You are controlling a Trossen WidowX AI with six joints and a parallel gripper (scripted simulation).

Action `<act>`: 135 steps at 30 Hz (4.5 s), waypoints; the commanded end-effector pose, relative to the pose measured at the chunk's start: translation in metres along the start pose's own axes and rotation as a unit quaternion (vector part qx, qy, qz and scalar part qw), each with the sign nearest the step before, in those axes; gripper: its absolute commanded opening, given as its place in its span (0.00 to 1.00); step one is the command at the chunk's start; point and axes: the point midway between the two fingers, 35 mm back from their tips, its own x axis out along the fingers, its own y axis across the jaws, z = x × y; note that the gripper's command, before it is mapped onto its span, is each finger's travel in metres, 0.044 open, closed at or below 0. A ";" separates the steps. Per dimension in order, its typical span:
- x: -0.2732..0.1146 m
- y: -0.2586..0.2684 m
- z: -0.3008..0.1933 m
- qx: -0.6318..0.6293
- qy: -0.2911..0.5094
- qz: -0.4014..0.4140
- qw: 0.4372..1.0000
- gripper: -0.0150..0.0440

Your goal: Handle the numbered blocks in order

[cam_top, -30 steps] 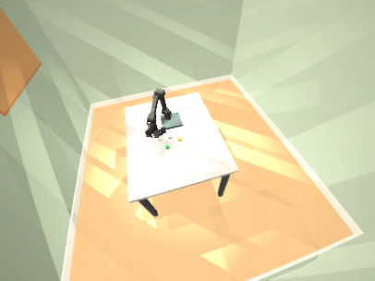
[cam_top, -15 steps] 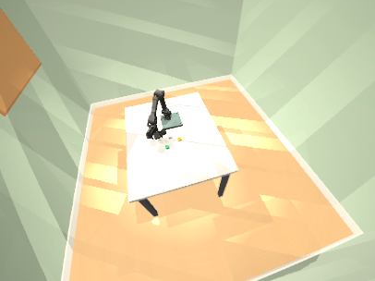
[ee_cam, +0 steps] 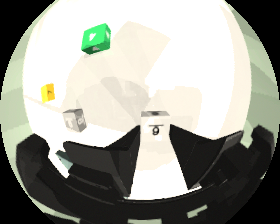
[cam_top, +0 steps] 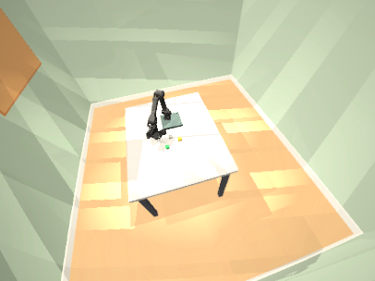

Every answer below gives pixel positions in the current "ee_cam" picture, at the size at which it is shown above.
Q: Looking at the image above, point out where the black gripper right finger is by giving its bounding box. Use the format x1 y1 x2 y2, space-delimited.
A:
169 123 244 191

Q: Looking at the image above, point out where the white block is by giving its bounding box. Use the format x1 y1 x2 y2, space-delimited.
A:
141 111 170 142

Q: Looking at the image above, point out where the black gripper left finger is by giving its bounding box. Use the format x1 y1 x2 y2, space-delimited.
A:
62 126 141 197

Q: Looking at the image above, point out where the small green block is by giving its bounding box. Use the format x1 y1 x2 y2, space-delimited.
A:
81 23 111 54

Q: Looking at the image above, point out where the small yellow block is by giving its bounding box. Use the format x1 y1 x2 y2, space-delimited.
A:
40 83 55 103

